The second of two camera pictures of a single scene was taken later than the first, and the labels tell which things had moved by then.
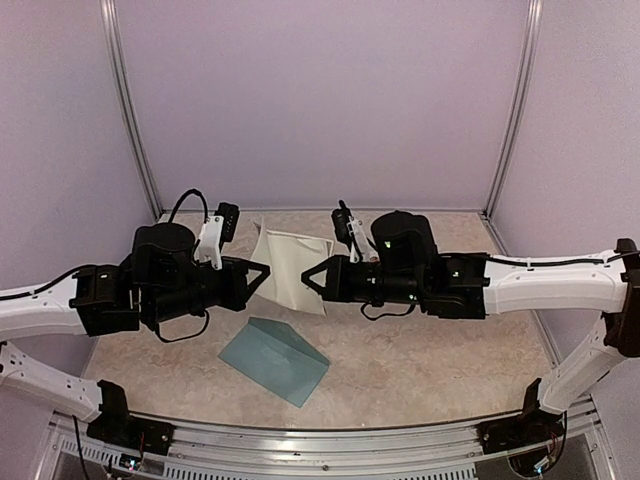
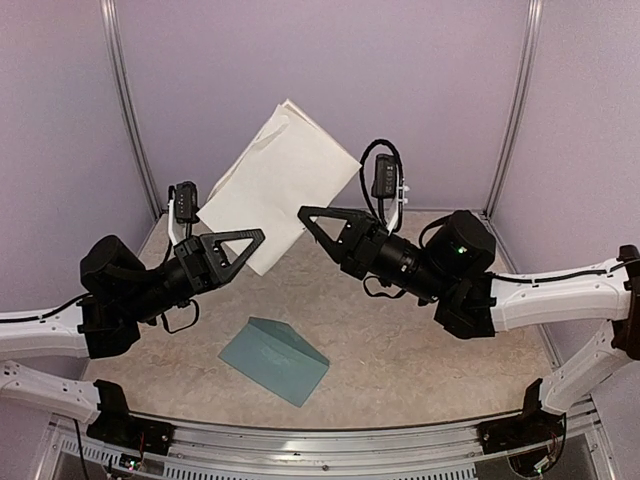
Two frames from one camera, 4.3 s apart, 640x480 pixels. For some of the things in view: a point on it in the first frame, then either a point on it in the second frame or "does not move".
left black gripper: x=239 y=292 -> x=199 y=257
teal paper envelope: x=275 y=355 does not move
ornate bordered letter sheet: x=287 y=257 -> x=290 y=165
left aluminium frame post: x=111 y=31 does not move
